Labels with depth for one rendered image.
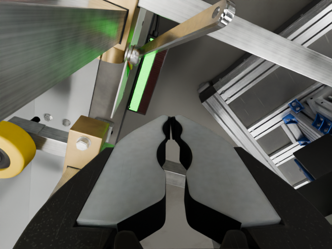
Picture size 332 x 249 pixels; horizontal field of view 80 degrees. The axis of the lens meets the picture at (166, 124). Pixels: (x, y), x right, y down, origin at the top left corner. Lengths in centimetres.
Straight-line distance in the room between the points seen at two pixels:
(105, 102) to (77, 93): 13
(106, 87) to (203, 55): 78
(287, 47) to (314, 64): 5
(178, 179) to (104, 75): 26
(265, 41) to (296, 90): 88
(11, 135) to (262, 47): 34
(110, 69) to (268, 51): 30
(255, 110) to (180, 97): 42
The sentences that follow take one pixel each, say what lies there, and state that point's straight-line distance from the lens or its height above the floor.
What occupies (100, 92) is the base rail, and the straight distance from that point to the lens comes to 47.
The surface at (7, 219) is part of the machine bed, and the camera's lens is 81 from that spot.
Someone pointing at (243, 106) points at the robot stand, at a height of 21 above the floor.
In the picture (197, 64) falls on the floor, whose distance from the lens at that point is 116.
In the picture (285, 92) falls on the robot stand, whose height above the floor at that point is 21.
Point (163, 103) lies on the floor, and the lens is 122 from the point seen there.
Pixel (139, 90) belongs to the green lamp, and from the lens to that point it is 45.
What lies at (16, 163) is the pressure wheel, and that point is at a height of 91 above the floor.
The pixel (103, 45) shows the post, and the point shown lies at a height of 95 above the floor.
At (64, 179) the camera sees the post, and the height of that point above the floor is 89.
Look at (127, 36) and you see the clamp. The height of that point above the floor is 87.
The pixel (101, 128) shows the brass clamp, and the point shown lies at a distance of 34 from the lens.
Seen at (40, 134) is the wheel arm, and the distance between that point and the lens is 37.
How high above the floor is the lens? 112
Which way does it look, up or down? 61 degrees down
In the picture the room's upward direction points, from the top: 179 degrees clockwise
